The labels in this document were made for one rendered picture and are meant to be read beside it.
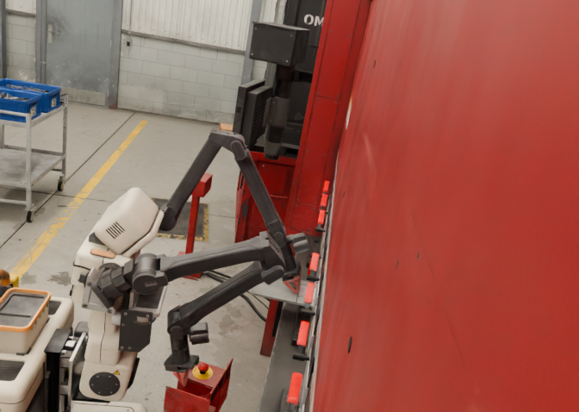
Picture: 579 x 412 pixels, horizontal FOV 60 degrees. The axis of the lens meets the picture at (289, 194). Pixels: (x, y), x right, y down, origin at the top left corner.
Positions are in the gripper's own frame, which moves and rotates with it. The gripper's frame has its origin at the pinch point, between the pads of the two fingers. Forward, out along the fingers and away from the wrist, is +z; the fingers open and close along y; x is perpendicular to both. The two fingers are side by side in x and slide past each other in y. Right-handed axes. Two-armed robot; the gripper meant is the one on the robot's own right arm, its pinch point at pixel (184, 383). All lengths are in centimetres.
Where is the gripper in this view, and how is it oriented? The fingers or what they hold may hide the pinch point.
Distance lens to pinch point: 185.2
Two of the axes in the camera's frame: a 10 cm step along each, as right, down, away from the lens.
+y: 9.7, 0.2, -2.6
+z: 0.5, 9.6, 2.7
